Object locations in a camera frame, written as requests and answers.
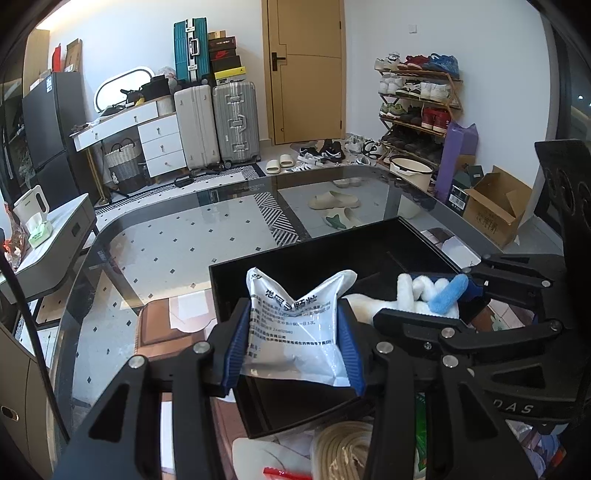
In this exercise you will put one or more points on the flat brown cardboard box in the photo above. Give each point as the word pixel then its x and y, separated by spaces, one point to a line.
pixel 74 55

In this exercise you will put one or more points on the red container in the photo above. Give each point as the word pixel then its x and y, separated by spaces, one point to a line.
pixel 57 57

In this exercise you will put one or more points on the black shoe box red logo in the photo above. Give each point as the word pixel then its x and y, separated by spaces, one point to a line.
pixel 225 54

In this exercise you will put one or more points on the white bucket dark rim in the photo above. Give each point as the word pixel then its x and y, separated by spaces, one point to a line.
pixel 411 168

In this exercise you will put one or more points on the teal suitcase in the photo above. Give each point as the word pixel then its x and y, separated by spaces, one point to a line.
pixel 189 50

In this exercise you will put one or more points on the wooden shoe rack with shoes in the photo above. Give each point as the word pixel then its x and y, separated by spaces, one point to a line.
pixel 415 87

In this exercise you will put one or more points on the small brown shoe box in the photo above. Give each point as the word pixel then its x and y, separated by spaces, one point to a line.
pixel 217 35

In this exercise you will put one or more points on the white suitcase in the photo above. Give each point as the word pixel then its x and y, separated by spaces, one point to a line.
pixel 196 129

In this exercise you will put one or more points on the silver suitcase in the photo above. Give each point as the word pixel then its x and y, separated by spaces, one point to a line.
pixel 236 122

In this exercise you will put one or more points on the red snack bag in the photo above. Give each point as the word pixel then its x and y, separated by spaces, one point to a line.
pixel 14 244

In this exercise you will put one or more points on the beige slide slipper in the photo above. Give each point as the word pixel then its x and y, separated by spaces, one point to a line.
pixel 286 161
pixel 272 167

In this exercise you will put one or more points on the black yellow shoe box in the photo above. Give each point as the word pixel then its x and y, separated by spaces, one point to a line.
pixel 227 77

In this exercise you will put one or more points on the woven basket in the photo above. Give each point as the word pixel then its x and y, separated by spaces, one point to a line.
pixel 122 164

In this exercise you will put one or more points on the white blue chenille cloth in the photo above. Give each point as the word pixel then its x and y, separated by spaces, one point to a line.
pixel 415 290

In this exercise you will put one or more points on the white electric kettle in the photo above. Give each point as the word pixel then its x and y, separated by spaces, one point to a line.
pixel 30 203

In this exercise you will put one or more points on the grey plastic bag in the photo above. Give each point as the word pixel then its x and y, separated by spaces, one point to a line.
pixel 167 76

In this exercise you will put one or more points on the purple rolled mat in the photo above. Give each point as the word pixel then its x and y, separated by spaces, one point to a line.
pixel 455 157

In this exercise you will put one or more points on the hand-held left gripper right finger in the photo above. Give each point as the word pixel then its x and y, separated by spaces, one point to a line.
pixel 352 355

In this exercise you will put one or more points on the printed table mat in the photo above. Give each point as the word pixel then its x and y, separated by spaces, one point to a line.
pixel 161 332

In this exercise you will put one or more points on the green wipes pack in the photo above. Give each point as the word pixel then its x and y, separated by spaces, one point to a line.
pixel 40 235

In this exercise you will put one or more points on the open cardboard box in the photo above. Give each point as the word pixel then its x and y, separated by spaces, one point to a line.
pixel 489 217

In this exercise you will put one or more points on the white ribbed container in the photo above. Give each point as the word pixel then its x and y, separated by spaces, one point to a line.
pixel 166 105

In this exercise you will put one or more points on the black glass cabinet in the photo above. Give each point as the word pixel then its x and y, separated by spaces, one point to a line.
pixel 11 138

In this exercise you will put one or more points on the white plastic packet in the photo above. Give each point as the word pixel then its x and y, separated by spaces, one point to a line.
pixel 295 323

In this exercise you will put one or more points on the black cardboard box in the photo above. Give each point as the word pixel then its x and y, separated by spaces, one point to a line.
pixel 332 254

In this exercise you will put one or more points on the wooden door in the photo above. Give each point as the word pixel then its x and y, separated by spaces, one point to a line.
pixel 309 92

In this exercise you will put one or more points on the green packet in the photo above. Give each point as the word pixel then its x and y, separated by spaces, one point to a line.
pixel 420 429

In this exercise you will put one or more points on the black bag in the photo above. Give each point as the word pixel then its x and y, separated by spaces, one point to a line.
pixel 157 87

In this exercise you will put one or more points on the large beige slipper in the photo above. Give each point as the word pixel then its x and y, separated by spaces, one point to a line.
pixel 334 201

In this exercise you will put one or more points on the white desk with drawers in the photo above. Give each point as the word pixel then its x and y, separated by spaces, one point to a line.
pixel 159 138

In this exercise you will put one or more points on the pale beige slipper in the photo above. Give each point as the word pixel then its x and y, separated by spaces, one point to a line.
pixel 347 182

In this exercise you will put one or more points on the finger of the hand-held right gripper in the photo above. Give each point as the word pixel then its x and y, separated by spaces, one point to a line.
pixel 473 290
pixel 415 330

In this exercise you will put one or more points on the grey side cabinet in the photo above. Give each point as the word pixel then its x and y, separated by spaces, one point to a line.
pixel 60 230

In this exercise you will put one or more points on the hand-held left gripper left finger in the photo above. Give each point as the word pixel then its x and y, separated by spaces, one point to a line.
pixel 234 350

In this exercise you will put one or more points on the red plastic strip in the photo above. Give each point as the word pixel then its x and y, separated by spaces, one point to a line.
pixel 286 472

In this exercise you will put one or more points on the white green slipper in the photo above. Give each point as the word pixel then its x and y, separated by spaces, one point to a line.
pixel 344 219

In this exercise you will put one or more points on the dark cardboard box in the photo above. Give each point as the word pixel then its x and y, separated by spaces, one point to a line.
pixel 461 194

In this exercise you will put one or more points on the scattered sneakers pile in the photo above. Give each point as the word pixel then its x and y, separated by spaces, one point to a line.
pixel 332 150

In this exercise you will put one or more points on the tan low cabinet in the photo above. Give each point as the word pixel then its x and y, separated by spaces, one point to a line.
pixel 18 392

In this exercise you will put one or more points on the oval mirror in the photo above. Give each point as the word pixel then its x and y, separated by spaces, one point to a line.
pixel 113 90

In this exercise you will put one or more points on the black refrigerator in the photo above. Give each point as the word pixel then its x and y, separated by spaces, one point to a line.
pixel 51 124

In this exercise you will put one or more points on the striped black white rug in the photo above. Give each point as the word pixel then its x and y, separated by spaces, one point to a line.
pixel 272 212

